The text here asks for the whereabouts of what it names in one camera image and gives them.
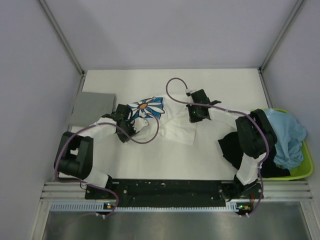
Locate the black t shirt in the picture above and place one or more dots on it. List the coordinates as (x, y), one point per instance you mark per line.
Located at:
(233, 153)

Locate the folded grey t shirt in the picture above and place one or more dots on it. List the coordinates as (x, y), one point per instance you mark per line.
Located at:
(90, 106)

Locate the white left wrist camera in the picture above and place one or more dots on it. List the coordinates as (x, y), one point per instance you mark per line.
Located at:
(139, 124)

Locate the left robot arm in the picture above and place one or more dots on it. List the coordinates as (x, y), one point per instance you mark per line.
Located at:
(75, 156)

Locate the green plastic basket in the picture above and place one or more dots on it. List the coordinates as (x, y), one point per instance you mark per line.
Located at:
(303, 170)

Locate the light blue t shirt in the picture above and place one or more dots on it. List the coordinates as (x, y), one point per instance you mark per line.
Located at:
(290, 136)

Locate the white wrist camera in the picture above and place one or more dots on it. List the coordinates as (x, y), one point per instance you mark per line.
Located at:
(189, 92)
(139, 124)

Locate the white daisy print t shirt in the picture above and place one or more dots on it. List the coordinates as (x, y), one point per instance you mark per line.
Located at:
(165, 116)

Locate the aluminium corner post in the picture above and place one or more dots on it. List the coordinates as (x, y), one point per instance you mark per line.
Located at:
(60, 35)
(298, 6)

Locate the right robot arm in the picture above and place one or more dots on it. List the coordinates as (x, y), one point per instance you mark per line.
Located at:
(250, 142)

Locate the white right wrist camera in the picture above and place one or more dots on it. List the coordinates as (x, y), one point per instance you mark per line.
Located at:
(189, 92)

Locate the grey slotted cable duct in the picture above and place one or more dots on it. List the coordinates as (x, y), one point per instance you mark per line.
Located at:
(105, 207)

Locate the right aluminium corner post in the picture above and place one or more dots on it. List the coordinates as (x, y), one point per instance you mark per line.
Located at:
(298, 6)

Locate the left aluminium corner post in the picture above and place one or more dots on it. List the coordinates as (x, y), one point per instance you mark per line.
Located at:
(60, 35)

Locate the aluminium front frame rail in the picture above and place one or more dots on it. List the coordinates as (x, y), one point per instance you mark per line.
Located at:
(282, 191)

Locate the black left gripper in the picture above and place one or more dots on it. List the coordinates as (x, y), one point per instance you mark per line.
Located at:
(130, 123)

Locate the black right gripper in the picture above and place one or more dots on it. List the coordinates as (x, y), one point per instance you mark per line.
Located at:
(192, 119)

